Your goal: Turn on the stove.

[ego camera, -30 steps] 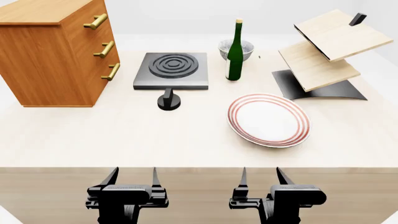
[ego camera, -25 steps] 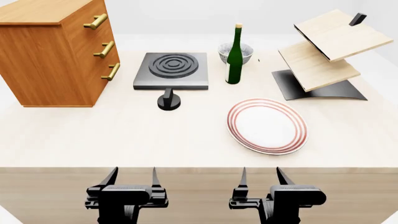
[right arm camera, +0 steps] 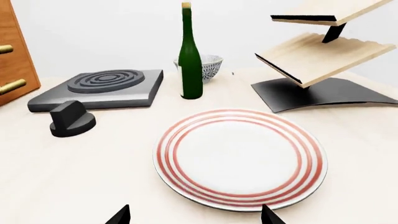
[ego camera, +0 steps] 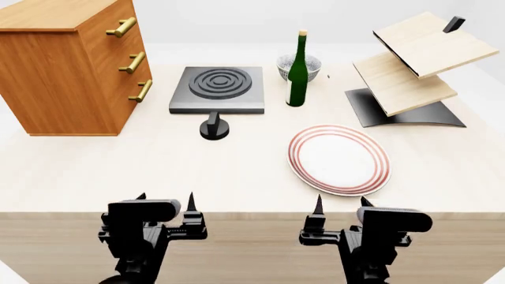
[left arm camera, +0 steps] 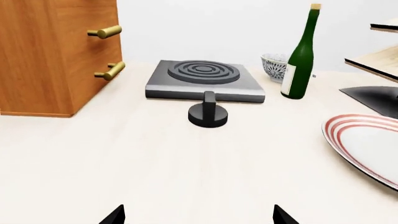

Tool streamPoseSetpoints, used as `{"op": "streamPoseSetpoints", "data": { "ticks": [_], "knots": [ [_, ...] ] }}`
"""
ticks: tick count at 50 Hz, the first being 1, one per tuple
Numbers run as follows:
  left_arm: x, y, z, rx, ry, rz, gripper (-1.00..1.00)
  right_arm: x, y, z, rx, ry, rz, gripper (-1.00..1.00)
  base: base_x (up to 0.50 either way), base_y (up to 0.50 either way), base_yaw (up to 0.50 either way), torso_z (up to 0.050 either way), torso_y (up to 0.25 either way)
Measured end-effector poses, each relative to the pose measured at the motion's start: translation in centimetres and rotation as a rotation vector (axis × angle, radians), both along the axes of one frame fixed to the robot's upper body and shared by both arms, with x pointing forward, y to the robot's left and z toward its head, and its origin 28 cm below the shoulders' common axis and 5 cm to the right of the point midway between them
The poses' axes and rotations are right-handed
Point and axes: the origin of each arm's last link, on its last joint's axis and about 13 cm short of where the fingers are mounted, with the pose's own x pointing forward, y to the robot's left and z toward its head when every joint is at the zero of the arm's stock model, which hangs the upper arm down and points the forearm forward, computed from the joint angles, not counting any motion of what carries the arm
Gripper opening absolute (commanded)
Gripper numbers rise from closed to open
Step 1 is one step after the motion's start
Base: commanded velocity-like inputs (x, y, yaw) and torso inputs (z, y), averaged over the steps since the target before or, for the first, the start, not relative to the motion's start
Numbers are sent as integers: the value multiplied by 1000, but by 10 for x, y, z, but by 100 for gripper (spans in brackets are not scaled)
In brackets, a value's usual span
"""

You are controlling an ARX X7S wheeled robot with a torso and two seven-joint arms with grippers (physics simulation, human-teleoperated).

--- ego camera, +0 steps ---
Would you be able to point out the white plate with red rings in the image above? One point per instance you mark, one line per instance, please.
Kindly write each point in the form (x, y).
(337, 161)

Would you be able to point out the two-tier wooden rack black base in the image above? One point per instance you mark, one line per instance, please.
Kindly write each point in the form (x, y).
(410, 85)

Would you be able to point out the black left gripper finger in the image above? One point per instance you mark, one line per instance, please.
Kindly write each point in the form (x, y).
(192, 214)
(141, 196)

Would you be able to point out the green wine bottle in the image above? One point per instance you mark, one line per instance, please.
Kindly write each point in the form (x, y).
(297, 80)

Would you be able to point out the black stove knob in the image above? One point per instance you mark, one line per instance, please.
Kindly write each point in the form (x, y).
(214, 128)

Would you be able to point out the wooden drawer cabinet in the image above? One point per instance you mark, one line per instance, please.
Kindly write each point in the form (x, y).
(59, 83)

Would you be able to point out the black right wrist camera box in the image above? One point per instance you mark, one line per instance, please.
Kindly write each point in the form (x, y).
(394, 219)

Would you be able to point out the white patterned bowl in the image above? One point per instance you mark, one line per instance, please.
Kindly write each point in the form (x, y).
(314, 66)

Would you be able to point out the grey electric stove plate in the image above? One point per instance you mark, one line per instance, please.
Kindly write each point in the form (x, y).
(219, 93)

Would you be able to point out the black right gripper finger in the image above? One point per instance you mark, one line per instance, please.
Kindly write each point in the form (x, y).
(317, 219)
(365, 201)

